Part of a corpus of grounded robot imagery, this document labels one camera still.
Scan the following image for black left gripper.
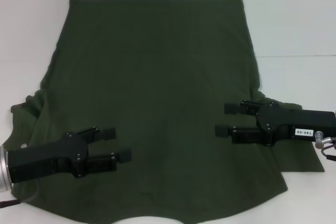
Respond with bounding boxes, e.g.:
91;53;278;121
7;127;132;184

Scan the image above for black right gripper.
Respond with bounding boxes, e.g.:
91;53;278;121
215;100;336;146

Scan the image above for dark green shirt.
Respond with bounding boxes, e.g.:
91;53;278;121
10;0;325;224

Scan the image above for right arm connector cable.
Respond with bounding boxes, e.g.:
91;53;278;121
314;130;336;162

